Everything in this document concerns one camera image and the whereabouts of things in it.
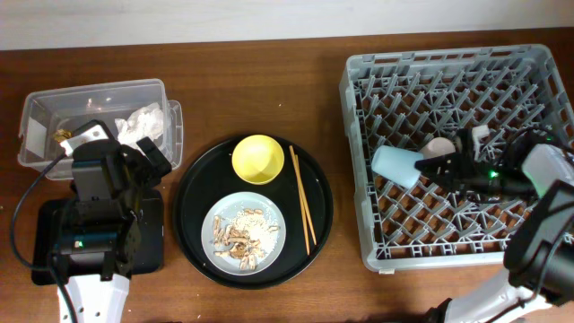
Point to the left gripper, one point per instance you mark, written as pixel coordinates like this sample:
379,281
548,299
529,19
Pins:
151,176

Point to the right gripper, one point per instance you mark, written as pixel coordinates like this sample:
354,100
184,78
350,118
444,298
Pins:
455,170

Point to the pink cup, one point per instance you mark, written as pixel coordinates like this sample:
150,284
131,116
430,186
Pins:
437,147

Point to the white napkin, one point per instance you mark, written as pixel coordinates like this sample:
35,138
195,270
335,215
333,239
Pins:
147,121

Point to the blue cup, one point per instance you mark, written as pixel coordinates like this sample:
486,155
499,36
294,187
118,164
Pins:
397,165

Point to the grey plate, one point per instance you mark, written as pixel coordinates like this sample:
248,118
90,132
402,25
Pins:
226,208

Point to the yellow bowl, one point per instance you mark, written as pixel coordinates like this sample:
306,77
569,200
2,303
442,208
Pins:
257,159

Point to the food leftovers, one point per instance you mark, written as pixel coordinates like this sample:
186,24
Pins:
247,237

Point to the wooden chopstick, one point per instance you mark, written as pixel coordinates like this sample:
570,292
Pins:
302,208
308,227

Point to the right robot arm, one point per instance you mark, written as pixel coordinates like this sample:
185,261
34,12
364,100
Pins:
536,165

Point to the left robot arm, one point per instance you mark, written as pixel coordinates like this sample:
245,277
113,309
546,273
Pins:
87,299

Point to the clear plastic waste bin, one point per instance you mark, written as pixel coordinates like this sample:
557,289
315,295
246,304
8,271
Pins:
46,112

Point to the grey dishwasher rack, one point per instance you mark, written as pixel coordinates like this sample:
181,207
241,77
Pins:
407,99

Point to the brown food scrap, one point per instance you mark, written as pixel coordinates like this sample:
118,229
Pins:
62,135

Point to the black rectangular tray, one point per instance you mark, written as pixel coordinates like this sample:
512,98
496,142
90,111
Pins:
73,242

